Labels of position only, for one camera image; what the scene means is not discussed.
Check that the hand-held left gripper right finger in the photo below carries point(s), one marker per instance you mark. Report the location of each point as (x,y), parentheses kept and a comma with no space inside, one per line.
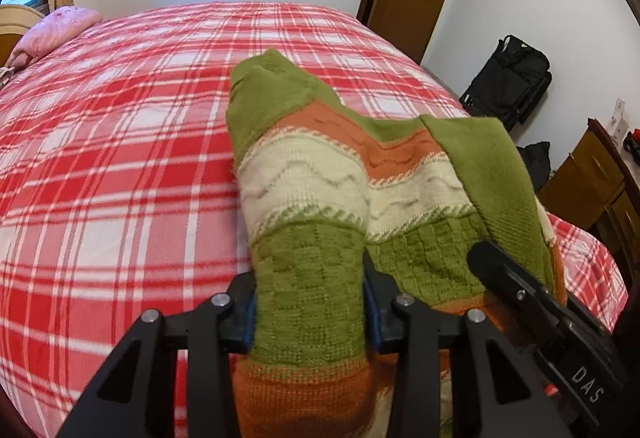
(372,318)

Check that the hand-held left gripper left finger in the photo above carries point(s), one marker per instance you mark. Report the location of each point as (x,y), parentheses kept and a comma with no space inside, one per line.
(247,318)

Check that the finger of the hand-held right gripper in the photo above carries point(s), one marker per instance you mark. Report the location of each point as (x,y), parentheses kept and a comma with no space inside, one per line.
(505,275)

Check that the green knitted sweater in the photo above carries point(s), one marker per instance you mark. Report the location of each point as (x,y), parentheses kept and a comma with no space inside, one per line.
(310,278)

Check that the brown wooden cabinet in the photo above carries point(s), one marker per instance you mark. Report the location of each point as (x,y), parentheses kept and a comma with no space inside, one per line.
(595,188)

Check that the small red item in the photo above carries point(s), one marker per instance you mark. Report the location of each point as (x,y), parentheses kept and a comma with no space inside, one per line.
(634,137)

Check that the red plaid bed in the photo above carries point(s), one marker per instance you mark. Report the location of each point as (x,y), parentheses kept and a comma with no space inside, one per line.
(125,157)

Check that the white spotted pillow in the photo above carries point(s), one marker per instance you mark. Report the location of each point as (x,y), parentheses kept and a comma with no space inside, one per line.
(4,76)

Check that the pink pillow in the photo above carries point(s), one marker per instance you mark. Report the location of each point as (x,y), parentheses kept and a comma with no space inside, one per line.
(50,32)

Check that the cream wooden headboard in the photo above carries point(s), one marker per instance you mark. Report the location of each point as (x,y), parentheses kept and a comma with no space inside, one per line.
(12,30)

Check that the black bag by wall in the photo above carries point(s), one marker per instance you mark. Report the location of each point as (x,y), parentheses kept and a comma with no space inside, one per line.
(510,77)

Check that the white wall socket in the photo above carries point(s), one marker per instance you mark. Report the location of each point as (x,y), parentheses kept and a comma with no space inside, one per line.
(619,105)

